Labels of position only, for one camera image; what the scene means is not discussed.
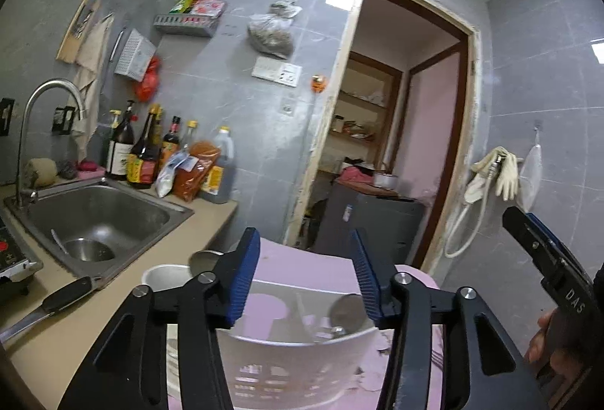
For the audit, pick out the red seasoning packet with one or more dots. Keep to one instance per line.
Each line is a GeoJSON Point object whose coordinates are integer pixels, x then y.
{"type": "Point", "coordinates": [207, 6]}

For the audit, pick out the pink dish cloth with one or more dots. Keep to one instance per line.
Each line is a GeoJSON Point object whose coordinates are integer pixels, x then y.
{"type": "Point", "coordinates": [92, 168]}

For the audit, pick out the small steel pot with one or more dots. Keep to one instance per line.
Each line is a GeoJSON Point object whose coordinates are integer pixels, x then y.
{"type": "Point", "coordinates": [386, 179]}

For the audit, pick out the grey small fridge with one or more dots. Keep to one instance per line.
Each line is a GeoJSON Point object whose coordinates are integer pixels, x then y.
{"type": "Point", "coordinates": [377, 221]}

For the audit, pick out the black wall hook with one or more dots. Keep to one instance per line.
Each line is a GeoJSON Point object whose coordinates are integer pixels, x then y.
{"type": "Point", "coordinates": [63, 120]}

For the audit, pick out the white slotted utensil holder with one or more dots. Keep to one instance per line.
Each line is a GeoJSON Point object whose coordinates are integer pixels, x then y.
{"type": "Point", "coordinates": [292, 358]}

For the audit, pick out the clear bottle yellow cap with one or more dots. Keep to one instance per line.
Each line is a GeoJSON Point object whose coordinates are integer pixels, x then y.
{"type": "Point", "coordinates": [189, 134]}

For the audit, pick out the round metal spoon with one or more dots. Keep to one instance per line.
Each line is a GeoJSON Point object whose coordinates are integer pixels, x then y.
{"type": "Point", "coordinates": [349, 313]}

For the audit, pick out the red cloth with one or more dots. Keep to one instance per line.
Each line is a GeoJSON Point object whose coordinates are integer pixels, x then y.
{"type": "Point", "coordinates": [356, 176]}

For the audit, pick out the orange wall hook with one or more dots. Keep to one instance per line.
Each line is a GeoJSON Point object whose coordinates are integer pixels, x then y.
{"type": "Point", "coordinates": [318, 84]}

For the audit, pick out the wooden shelf unit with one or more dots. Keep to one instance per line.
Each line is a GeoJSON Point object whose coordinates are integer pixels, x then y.
{"type": "Point", "coordinates": [365, 98]}

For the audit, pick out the red plastic bag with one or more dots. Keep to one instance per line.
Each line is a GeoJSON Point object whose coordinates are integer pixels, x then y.
{"type": "Point", "coordinates": [148, 82]}

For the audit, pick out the white blue plastic packet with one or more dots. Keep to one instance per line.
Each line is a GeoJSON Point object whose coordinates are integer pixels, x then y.
{"type": "Point", "coordinates": [170, 176]}

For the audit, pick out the red cap sauce bottle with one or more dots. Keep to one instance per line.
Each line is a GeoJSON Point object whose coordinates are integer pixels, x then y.
{"type": "Point", "coordinates": [171, 141]}

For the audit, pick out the clear bag of dried goods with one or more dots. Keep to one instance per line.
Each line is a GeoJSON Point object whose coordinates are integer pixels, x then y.
{"type": "Point", "coordinates": [271, 35]}

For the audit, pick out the person's right hand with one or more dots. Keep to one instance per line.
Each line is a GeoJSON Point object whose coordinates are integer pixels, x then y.
{"type": "Point", "coordinates": [538, 339]}

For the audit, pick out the pink table cloth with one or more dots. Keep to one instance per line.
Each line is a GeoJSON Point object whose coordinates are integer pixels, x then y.
{"type": "Point", "coordinates": [306, 263]}

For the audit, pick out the large oil jug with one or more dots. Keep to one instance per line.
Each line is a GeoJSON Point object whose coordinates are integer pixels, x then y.
{"type": "Point", "coordinates": [222, 160]}

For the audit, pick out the dark scouring pad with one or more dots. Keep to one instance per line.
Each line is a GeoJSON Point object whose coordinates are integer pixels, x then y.
{"type": "Point", "coordinates": [67, 169]}

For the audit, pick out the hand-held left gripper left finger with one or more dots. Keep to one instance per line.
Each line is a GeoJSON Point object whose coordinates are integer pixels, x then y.
{"type": "Point", "coordinates": [241, 282]}

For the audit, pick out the beige hanging towel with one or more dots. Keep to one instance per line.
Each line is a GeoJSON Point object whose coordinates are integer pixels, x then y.
{"type": "Point", "coordinates": [92, 61]}

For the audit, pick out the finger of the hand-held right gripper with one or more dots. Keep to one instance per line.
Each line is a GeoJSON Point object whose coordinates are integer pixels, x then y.
{"type": "Point", "coordinates": [531, 235]}

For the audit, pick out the steel sink faucet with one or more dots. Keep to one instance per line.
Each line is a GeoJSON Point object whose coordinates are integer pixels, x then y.
{"type": "Point", "coordinates": [30, 108]}

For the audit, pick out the white wall switch socket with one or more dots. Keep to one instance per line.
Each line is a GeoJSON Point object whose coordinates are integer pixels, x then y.
{"type": "Point", "coordinates": [276, 71]}

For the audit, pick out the orange spice bag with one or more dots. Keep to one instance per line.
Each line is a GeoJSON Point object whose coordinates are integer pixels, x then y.
{"type": "Point", "coordinates": [196, 176]}

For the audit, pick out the steel bowl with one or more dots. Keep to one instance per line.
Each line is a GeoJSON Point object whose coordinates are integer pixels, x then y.
{"type": "Point", "coordinates": [89, 249]}

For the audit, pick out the cream rubber gloves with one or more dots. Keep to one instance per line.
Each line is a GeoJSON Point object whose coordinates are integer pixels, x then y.
{"type": "Point", "coordinates": [500, 169]}

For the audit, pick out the loofah sponge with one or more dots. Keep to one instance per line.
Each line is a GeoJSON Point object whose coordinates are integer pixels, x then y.
{"type": "Point", "coordinates": [40, 171]}

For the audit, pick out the stainless steel sink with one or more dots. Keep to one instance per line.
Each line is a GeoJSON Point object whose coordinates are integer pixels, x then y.
{"type": "Point", "coordinates": [122, 212]}

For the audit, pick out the square white wall basket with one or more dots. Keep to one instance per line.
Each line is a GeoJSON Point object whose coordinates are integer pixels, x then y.
{"type": "Point", "coordinates": [134, 56]}

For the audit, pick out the dark pump bottle white label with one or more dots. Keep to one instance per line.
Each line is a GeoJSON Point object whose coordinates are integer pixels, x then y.
{"type": "Point", "coordinates": [119, 145]}

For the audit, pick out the grey wall shelf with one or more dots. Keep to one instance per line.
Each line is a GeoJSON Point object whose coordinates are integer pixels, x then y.
{"type": "Point", "coordinates": [186, 25]}

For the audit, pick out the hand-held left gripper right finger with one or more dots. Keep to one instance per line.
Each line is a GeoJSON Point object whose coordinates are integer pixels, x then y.
{"type": "Point", "coordinates": [367, 285]}

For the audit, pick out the dark bottle red yellow label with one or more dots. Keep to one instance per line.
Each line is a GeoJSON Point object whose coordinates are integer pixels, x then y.
{"type": "Point", "coordinates": [142, 160]}

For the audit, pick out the white hanging bag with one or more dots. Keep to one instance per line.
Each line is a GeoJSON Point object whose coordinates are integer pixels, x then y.
{"type": "Point", "coordinates": [529, 183]}

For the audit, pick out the wooden door frame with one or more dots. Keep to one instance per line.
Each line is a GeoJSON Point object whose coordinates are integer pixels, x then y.
{"type": "Point", "coordinates": [465, 131]}

